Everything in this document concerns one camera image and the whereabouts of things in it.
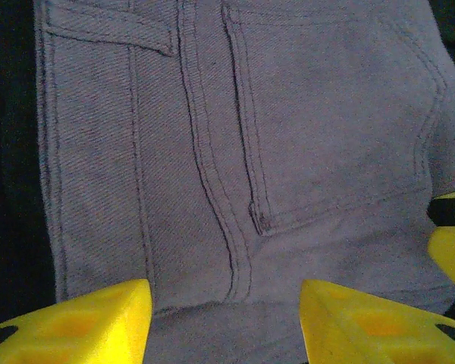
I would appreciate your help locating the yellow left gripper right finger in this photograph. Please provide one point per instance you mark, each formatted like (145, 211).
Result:
(364, 330)

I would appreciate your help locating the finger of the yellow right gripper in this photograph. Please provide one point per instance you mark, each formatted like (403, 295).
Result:
(453, 246)

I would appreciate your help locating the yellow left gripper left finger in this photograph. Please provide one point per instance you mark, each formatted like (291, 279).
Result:
(79, 330)

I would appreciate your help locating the purple jeans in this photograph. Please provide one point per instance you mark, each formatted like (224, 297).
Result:
(288, 132)

